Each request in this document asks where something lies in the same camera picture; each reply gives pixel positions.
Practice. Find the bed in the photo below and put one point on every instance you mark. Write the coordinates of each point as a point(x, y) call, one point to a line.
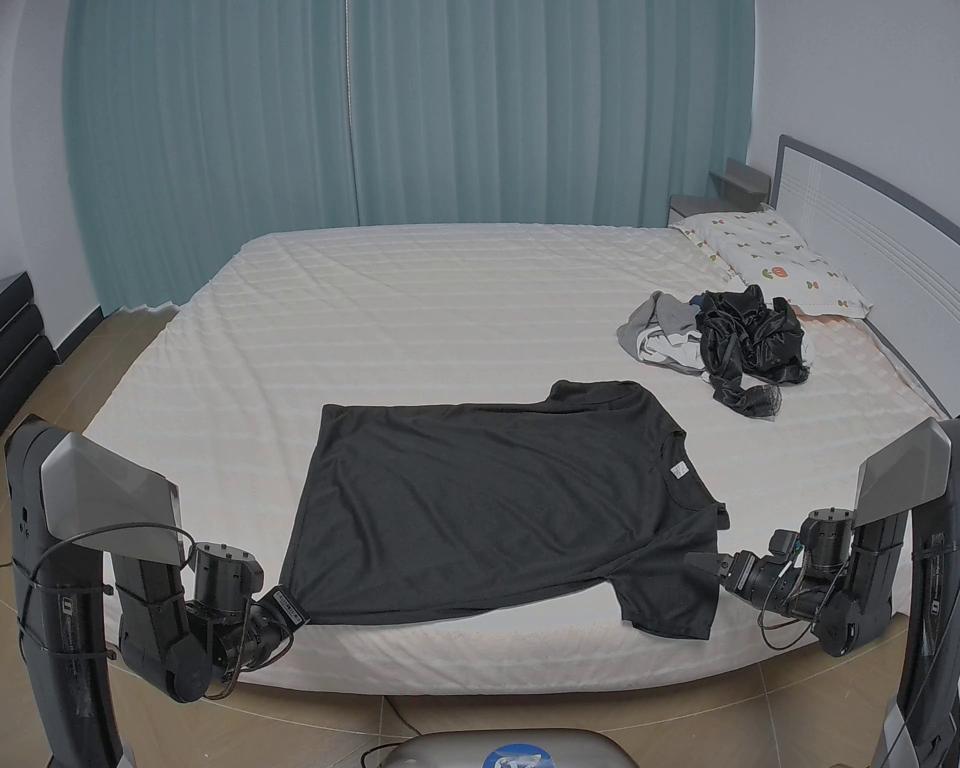
point(420, 315)

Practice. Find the grey bedside table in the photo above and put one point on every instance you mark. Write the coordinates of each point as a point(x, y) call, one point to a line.
point(739, 180)

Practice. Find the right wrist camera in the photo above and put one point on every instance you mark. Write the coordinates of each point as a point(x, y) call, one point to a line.
point(785, 545)

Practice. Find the white printed pillow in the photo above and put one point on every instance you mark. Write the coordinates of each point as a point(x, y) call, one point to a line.
point(772, 259)

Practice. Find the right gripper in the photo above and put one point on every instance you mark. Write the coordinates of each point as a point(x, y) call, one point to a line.
point(757, 581)

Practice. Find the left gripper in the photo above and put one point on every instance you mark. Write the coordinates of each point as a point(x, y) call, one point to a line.
point(266, 630)

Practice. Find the black T-shirt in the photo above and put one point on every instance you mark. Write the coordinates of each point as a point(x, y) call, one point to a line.
point(495, 510)

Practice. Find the blue-green curtain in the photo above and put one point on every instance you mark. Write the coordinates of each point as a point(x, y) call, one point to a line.
point(217, 150)
point(547, 112)

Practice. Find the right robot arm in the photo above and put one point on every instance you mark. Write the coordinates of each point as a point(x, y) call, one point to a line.
point(870, 570)

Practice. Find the grey and white garment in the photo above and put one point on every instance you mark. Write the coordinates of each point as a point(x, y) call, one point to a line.
point(664, 326)

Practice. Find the black satin garment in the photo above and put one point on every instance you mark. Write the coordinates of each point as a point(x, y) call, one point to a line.
point(754, 341)

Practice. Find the black chest of drawers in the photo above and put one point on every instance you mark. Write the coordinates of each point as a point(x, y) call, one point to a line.
point(22, 337)

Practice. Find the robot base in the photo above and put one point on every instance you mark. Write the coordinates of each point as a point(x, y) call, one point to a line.
point(465, 752)

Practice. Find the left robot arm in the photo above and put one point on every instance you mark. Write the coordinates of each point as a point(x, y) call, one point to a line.
point(150, 622)

